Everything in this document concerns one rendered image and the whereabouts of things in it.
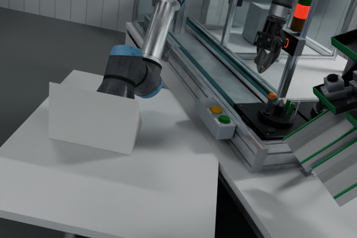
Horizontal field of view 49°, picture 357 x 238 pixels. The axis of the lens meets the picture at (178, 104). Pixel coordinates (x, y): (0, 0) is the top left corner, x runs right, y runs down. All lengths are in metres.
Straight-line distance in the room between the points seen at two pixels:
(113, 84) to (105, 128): 0.15
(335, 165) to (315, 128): 0.15
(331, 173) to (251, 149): 0.29
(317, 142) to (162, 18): 0.75
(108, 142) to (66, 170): 0.17
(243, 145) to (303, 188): 0.24
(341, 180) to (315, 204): 0.18
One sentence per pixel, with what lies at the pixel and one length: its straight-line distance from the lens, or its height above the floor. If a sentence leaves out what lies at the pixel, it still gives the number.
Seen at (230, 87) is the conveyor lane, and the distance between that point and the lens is 1.82.
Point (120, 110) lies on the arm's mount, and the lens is 1.26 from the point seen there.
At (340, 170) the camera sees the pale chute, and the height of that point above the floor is 1.04.
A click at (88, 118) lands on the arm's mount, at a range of 1.31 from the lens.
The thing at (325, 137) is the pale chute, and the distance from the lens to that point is 1.32.
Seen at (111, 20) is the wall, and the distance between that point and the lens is 5.09.
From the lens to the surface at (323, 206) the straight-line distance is 1.39.
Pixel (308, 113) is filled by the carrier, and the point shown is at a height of 0.97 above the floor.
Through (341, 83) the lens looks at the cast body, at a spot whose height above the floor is 1.26.
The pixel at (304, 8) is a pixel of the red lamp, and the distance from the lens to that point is 1.61.
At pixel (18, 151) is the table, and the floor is 0.86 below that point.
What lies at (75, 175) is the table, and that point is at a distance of 1.25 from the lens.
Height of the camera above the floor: 1.66
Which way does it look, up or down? 28 degrees down
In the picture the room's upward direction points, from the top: 11 degrees clockwise
